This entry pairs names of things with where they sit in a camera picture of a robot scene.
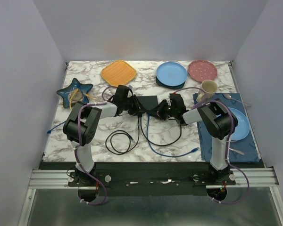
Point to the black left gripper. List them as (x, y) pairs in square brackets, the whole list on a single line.
[(139, 109)]

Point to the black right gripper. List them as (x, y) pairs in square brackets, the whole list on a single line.
[(158, 110)]

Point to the black network switch box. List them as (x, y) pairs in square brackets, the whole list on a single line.
[(148, 102)]

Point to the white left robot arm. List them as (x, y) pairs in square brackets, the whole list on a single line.
[(81, 124)]

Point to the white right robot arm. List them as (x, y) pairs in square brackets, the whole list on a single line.
[(219, 121)]

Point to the blue round plate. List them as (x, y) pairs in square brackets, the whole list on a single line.
[(171, 74)]

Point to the orange woven square plate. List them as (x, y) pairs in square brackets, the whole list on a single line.
[(118, 73)]

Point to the cream ceramic mug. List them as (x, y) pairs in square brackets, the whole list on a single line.
[(208, 90)]

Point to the pink dotted plate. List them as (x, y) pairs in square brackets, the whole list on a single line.
[(201, 70)]

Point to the blue star-shaped dish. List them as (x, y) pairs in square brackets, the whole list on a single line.
[(75, 92)]

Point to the metal spoon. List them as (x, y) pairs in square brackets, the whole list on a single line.
[(229, 97)]

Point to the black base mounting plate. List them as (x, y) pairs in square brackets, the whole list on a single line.
[(139, 190)]

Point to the light blue plate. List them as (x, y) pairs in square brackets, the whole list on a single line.
[(243, 128)]

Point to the metal fork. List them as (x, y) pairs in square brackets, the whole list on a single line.
[(236, 151)]

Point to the aluminium rail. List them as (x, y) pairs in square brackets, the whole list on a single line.
[(62, 179)]

